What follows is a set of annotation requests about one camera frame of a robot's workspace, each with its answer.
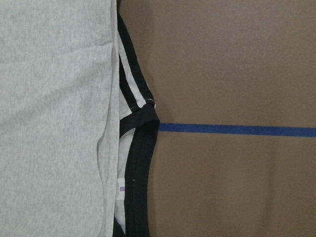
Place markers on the white cartoon print t-shirt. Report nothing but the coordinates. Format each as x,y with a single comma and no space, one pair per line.
78,124

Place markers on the blue floor tape strip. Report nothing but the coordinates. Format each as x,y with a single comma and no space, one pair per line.
239,129

